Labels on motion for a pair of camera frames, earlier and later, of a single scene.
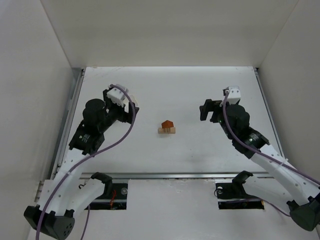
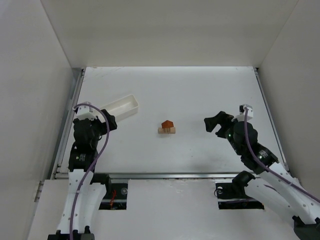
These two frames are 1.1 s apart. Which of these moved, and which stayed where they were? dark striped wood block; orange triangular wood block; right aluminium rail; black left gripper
Moved: black left gripper
Stayed: dark striped wood block; right aluminium rail; orange triangular wood block
